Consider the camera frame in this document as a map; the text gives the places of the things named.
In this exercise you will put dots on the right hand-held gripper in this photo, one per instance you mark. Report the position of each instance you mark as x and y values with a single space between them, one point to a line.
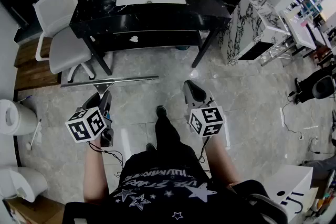
207 120

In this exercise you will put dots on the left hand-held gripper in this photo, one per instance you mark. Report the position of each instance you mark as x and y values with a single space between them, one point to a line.
85 124

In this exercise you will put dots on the person's right forearm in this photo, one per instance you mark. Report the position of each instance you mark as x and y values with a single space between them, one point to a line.
223 162

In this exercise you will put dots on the person's left forearm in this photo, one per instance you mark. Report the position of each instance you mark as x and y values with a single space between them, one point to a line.
95 173

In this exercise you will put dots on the person's black shoe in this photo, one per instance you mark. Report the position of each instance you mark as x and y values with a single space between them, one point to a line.
150 147
161 110

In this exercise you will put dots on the person's black trousers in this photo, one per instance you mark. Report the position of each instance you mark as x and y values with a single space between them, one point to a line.
168 136

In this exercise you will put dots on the white office chair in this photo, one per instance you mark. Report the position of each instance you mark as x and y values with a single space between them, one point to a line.
68 52

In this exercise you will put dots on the white toilet brush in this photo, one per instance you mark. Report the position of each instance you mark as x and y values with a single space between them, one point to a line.
34 133

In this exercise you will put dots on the wooden steps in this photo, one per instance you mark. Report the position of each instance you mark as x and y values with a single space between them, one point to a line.
34 68

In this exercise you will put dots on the white round bin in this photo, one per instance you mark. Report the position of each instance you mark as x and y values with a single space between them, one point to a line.
18 118

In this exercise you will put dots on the black marble table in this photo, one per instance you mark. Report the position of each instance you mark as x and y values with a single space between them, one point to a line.
147 17

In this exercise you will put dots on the white marble cabinet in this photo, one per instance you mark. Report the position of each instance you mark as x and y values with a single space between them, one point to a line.
252 26

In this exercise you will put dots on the metal rack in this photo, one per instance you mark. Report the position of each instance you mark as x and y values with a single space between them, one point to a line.
278 53

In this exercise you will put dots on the person's black star t-shirt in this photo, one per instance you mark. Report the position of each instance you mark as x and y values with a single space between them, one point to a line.
170 191

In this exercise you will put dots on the white toilet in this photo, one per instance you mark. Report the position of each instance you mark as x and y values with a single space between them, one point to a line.
23 183

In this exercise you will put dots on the white desk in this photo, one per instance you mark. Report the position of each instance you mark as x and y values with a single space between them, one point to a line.
299 31

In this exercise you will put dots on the brown cardboard box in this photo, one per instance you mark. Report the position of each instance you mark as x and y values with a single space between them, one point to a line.
34 211

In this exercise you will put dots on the white printed box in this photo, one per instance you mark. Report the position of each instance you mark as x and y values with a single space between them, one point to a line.
291 186

